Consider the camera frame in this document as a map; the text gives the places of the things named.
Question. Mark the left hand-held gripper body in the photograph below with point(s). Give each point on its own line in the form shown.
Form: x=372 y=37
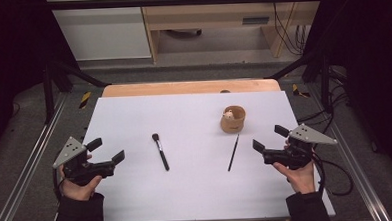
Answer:
x=70 y=152

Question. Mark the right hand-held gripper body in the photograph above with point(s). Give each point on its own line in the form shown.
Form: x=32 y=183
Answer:
x=307 y=137

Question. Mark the black fluffy makeup brush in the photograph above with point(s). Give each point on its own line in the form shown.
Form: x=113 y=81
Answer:
x=161 y=153

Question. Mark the person's left hand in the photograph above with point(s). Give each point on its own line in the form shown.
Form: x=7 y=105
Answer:
x=80 y=192

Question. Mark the person's right hand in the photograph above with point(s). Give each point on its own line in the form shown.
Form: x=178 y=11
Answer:
x=302 y=181

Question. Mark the wooden cup with small figure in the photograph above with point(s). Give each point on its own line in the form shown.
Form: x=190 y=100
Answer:
x=232 y=120

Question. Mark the yellow clamp right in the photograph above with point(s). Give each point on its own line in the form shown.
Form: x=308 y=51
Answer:
x=298 y=91

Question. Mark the yellow clamp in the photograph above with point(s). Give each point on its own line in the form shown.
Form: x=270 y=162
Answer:
x=85 y=100
x=298 y=91

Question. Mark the yellow clamp left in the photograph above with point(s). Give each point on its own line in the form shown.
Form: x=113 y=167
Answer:
x=85 y=100

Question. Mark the black metal stand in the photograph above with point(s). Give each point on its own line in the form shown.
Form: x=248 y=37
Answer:
x=324 y=81
x=49 y=93

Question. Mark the black curtain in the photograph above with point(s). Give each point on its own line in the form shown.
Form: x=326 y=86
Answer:
x=11 y=58
x=372 y=66

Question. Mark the white cabinet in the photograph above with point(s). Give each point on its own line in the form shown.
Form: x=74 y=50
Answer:
x=104 y=34

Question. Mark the light wooden desk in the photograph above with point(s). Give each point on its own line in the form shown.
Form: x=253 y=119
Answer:
x=210 y=14

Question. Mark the black metal crossbar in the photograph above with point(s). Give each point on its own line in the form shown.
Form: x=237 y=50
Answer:
x=179 y=1

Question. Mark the aluminium rail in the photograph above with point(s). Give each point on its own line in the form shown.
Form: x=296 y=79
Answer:
x=356 y=170
x=23 y=174

